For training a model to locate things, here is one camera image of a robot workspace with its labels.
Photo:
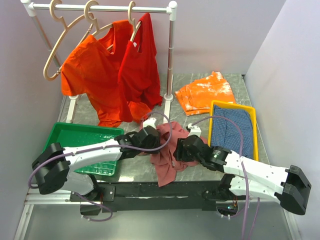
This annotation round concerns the green plastic tray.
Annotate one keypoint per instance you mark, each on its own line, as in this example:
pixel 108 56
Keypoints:
pixel 78 135

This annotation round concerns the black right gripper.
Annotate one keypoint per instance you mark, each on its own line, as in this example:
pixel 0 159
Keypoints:
pixel 177 152

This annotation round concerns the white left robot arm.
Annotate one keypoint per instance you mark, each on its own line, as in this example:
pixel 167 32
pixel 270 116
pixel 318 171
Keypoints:
pixel 55 168

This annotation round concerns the aluminium frame rail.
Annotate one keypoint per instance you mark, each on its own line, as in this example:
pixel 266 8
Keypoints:
pixel 55 217

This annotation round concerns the beige hanger with red shirt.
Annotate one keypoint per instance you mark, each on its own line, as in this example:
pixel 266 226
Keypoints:
pixel 132 21

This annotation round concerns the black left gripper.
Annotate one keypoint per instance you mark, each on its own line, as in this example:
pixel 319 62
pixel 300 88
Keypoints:
pixel 152 152

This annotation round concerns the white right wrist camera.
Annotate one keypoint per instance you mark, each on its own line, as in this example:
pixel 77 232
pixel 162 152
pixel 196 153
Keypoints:
pixel 193 130

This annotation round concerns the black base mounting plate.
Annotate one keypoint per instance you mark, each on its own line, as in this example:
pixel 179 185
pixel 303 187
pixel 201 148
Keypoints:
pixel 178 195

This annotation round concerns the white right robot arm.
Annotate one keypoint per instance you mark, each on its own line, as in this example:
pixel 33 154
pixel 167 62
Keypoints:
pixel 289 187

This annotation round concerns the red t shirt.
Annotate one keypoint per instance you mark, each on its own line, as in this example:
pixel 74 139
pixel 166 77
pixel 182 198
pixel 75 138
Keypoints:
pixel 138 76

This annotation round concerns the dusty pink t shirt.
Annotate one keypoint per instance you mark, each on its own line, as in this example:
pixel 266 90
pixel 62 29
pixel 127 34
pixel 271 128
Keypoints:
pixel 165 164

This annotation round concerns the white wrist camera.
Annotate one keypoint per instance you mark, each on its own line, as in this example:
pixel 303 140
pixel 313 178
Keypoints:
pixel 193 130
pixel 149 122

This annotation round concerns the orange t shirt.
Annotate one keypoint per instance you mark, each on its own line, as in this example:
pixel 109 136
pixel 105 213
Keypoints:
pixel 92 68

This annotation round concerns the yellow plastic tray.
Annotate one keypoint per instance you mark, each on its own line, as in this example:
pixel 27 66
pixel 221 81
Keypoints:
pixel 252 113

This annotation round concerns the orange white patterned shirt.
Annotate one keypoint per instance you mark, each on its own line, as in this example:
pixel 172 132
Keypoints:
pixel 195 98

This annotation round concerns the beige hanger with orange shirt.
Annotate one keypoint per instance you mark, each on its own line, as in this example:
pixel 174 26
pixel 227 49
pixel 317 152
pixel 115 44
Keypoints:
pixel 89 16

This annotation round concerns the blue checked shirt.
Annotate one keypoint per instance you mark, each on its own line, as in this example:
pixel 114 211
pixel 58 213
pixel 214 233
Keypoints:
pixel 232 129

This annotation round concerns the white clothes rack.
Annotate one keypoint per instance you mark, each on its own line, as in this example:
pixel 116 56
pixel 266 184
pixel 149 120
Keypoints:
pixel 170 10

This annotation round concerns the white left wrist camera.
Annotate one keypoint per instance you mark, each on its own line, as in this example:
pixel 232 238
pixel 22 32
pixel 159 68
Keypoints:
pixel 149 122

